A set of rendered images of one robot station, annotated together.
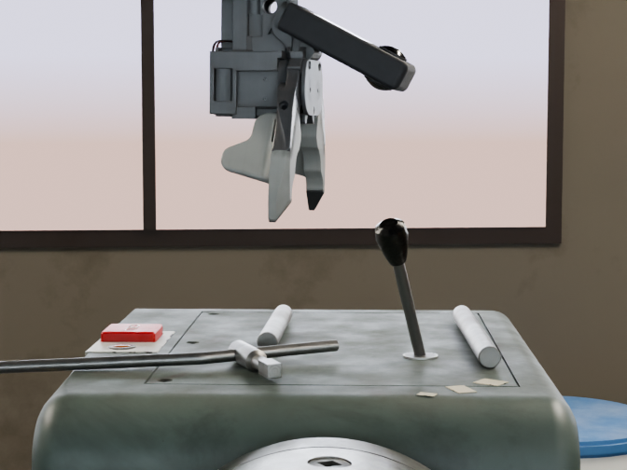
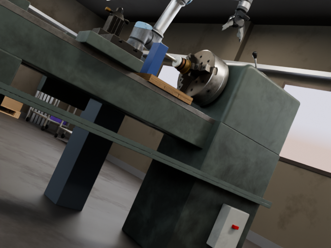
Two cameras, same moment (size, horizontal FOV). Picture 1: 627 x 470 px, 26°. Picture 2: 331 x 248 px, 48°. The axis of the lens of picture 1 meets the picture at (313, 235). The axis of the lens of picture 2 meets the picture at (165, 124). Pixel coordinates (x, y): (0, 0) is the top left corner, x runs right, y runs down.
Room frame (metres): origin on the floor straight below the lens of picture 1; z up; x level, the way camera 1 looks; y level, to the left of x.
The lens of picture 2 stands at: (-0.37, -1.76, 0.56)
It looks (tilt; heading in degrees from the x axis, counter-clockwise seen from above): 4 degrees up; 53
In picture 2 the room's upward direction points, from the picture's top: 24 degrees clockwise
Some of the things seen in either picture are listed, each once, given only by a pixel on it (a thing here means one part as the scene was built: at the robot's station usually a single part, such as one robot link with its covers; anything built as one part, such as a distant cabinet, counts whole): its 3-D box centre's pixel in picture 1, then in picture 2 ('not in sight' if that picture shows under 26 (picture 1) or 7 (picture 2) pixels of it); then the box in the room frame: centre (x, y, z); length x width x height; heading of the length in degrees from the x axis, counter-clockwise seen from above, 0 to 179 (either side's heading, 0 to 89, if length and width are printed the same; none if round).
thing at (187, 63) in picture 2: not in sight; (183, 65); (0.88, 0.00, 1.08); 0.09 x 0.09 x 0.09; 88
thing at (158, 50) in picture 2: not in sight; (152, 63); (0.69, 0.01, 1.00); 0.08 x 0.06 x 0.23; 88
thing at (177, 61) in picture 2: not in sight; (169, 56); (0.78, 0.00, 1.08); 0.13 x 0.07 x 0.07; 178
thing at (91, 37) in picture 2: not in sight; (93, 51); (0.37, 0.05, 0.90); 0.53 x 0.30 x 0.06; 88
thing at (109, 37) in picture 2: not in sight; (107, 47); (0.42, 0.03, 0.95); 0.43 x 0.18 x 0.04; 88
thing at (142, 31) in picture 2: not in sight; (141, 32); (0.82, 0.52, 1.27); 0.13 x 0.12 x 0.14; 22
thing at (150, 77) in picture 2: not in sight; (153, 86); (0.76, 0.00, 0.89); 0.36 x 0.30 x 0.04; 88
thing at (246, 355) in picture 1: (255, 360); not in sight; (1.30, 0.06, 1.27); 0.12 x 0.02 x 0.02; 21
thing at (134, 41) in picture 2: not in sight; (134, 46); (0.81, 0.52, 1.15); 0.15 x 0.15 x 0.10
